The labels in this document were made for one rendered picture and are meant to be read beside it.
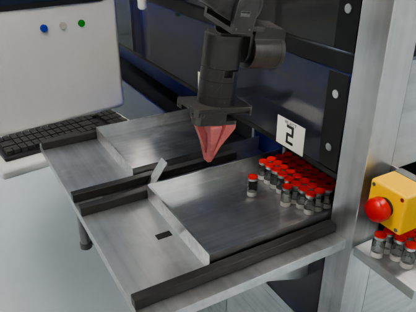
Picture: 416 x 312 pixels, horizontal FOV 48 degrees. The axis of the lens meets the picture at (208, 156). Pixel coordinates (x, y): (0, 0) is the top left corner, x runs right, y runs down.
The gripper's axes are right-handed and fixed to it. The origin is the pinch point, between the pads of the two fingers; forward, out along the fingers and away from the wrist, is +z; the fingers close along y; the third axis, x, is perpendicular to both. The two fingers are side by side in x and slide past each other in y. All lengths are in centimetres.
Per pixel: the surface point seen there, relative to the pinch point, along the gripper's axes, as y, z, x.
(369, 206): 20.0, 3.4, -17.4
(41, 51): -7, 3, 89
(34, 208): 6, 106, 172
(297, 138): 23.2, 0.8, 4.7
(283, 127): 23.1, 0.3, 9.3
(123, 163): -0.6, 16.6, 34.1
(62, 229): 14, 105, 146
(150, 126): 15, 16, 54
